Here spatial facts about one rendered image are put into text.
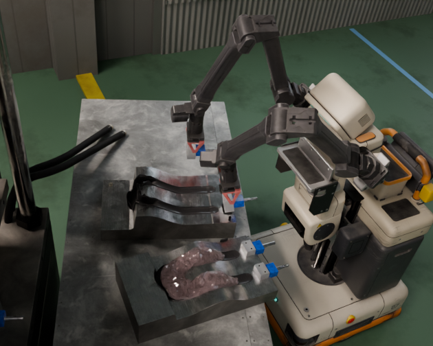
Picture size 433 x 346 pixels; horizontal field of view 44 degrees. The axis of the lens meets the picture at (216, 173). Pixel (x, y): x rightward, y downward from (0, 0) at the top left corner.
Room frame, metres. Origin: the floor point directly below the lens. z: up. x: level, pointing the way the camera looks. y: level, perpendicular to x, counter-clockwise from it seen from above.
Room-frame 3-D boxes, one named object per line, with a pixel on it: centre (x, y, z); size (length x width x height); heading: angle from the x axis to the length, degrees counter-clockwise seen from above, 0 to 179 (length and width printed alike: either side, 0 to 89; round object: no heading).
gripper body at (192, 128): (1.68, 0.11, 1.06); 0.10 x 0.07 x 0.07; 12
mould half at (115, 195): (1.43, 0.17, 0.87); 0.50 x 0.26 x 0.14; 102
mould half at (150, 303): (1.10, 0.01, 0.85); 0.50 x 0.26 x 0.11; 119
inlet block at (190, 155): (1.69, 0.07, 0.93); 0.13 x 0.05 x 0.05; 101
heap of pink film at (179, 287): (1.11, 0.01, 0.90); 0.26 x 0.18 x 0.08; 119
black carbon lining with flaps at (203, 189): (1.42, 0.15, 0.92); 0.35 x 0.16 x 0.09; 102
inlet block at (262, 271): (1.19, -0.25, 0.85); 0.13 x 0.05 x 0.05; 119
